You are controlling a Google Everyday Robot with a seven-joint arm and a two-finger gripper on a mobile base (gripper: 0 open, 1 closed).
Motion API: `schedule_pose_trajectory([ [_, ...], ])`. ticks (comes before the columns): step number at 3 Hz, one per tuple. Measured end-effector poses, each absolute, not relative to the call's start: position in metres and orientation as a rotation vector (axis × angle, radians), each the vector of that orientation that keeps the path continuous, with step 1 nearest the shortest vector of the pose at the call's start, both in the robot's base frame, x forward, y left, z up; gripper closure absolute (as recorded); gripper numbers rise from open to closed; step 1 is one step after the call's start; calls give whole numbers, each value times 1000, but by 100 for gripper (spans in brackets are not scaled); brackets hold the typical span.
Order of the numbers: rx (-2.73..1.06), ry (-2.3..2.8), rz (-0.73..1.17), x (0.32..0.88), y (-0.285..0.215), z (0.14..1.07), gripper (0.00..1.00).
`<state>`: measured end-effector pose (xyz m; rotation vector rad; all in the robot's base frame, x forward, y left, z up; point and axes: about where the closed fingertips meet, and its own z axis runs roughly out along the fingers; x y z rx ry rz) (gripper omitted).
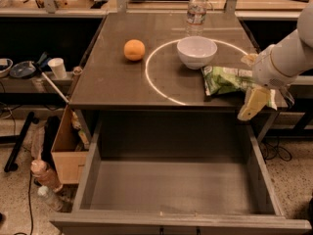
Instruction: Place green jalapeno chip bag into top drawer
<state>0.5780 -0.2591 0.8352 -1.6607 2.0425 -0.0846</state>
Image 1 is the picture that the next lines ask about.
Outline white paper cup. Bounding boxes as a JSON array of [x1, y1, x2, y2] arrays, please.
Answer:
[[48, 58, 67, 79]]

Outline black cables on floor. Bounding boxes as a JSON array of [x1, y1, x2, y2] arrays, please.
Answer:
[[259, 137, 293, 164]]

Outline open grey top drawer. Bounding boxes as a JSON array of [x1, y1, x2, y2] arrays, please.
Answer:
[[51, 112, 311, 235]]

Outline green jalapeno chip bag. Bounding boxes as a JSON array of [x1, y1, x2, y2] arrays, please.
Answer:
[[201, 65, 278, 111]]

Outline brown plastic bottle on floor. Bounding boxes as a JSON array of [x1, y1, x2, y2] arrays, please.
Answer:
[[30, 160, 63, 193]]

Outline white ceramic bowl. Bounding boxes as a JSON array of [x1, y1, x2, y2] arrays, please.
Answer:
[[177, 36, 217, 70]]

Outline grey round dish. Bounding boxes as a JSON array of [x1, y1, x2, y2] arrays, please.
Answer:
[[10, 61, 36, 78]]

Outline black shoe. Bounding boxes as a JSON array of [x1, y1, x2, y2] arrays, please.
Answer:
[[308, 197, 313, 228]]

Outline small white side bowl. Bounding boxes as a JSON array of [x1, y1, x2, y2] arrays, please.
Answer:
[[0, 58, 13, 78]]

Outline white plastic bottle on floor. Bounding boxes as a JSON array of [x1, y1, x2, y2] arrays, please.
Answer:
[[37, 186, 64, 212]]

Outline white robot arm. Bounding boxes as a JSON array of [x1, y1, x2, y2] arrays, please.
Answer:
[[238, 3, 313, 120]]

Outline clear plastic water bottle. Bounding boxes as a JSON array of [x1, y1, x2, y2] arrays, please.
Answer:
[[186, 0, 206, 36]]

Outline orange fruit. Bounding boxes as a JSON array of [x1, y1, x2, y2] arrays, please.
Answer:
[[123, 39, 146, 61]]

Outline cardboard box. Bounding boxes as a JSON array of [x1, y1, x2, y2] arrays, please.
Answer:
[[51, 106, 90, 184]]

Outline white stick tool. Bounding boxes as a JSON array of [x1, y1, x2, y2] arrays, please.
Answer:
[[35, 52, 69, 104]]

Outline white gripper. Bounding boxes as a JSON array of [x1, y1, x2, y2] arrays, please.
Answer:
[[238, 44, 295, 121]]

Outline black pole on floor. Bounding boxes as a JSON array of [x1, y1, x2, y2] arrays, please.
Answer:
[[4, 112, 34, 172]]

